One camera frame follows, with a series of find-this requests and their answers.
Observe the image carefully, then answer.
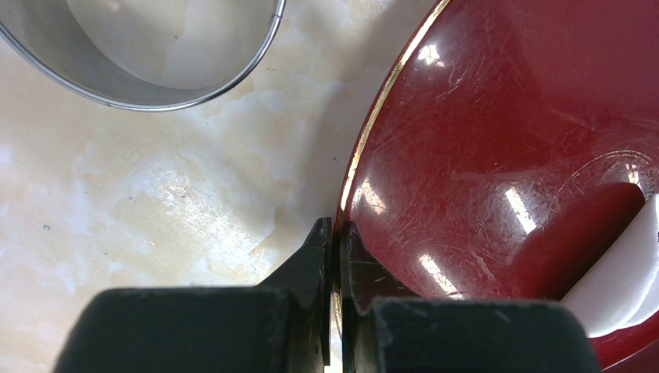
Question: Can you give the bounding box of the metal ring cutter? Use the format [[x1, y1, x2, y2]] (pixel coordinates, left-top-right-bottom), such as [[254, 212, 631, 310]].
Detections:
[[1, 0, 286, 112]]

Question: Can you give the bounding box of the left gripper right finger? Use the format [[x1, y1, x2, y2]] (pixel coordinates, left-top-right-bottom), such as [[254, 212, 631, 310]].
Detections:
[[340, 223, 600, 372]]

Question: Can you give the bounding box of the white dough ball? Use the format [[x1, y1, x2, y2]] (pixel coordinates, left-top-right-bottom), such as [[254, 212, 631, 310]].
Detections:
[[560, 194, 658, 338]]

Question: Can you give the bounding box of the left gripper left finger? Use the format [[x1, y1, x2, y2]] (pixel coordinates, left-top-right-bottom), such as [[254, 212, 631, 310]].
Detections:
[[54, 218, 332, 372]]

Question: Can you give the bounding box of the round red tray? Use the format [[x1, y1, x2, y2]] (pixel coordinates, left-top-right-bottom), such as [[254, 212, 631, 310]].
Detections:
[[335, 1, 658, 372]]

